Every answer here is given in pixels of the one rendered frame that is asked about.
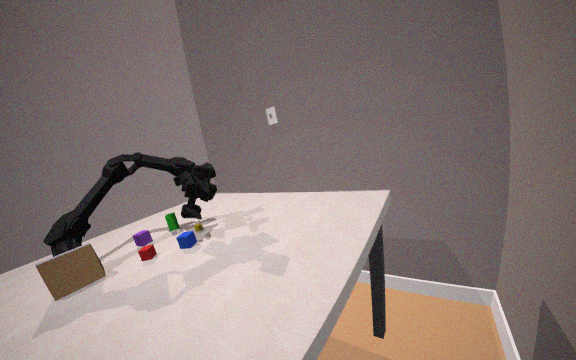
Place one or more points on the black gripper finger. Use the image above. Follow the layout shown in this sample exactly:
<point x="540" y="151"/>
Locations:
<point x="202" y="180"/>
<point x="192" y="212"/>

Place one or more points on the purple block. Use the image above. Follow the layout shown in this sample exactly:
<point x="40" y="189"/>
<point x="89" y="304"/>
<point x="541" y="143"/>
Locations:
<point x="142" y="238"/>

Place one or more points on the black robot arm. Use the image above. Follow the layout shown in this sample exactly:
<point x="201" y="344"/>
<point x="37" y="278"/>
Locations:
<point x="66" y="233"/>

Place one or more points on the blue block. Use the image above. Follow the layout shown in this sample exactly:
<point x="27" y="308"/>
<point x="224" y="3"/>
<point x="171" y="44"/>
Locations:
<point x="186" y="240"/>

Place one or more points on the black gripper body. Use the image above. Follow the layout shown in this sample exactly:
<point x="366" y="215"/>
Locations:
<point x="192" y="190"/>

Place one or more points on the green block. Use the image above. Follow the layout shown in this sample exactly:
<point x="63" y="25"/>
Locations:
<point x="171" y="218"/>
<point x="173" y="226"/>

